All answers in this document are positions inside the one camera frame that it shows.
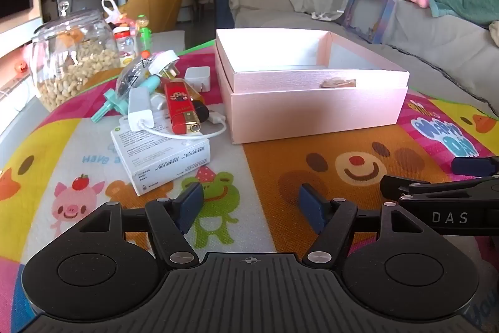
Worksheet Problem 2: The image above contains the white plastic bag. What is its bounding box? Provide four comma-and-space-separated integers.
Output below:
101, 0, 129, 25

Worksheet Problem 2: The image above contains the white square charger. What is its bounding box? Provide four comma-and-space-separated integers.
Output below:
184, 66, 212, 92

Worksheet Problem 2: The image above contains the small red-capped bottle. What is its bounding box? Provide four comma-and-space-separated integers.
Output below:
112, 27, 138, 67

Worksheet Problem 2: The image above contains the glass jar of peanuts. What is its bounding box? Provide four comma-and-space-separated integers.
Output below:
30, 0, 121, 113

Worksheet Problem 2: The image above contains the white power adapter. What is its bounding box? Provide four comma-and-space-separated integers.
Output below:
128, 87, 154, 131

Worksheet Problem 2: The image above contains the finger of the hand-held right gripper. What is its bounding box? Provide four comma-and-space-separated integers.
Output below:
452, 157, 499, 176
380, 174, 499, 198

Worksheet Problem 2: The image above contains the grey covered sofa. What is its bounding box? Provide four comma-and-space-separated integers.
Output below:
226, 0, 499, 115

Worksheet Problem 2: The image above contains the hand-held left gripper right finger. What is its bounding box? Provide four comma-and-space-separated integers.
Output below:
298, 183, 424, 267

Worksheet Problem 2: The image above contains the clear plastic bag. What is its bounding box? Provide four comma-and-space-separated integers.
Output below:
116, 58, 157, 100

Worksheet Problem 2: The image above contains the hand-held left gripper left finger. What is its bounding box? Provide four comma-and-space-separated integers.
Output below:
76, 183, 204, 267

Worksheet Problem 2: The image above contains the white round plug adapter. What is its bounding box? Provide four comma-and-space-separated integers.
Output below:
150, 50, 181, 80

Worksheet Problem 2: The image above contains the red lighter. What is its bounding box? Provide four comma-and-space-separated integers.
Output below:
164, 81, 201, 135

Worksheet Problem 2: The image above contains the teal blanket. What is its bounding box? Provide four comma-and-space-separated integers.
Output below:
427, 0, 499, 25

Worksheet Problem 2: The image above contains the pink cardboard box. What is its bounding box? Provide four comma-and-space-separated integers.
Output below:
214, 28, 411, 144

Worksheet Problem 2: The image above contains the white cable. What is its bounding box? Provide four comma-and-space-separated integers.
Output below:
140, 110, 227, 141

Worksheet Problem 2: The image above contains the white packaging box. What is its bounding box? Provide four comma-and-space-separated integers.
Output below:
110, 124, 212, 197

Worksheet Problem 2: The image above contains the green toy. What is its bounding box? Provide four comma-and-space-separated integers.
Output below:
136, 15, 153, 58

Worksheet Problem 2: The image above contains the purple window box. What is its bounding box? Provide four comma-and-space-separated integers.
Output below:
335, 0, 397, 44

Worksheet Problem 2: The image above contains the colourful cartoon play mat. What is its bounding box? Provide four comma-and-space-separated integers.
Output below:
0, 40, 499, 333

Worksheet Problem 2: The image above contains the teal plastic clip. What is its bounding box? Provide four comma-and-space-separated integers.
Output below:
91, 88, 131, 123

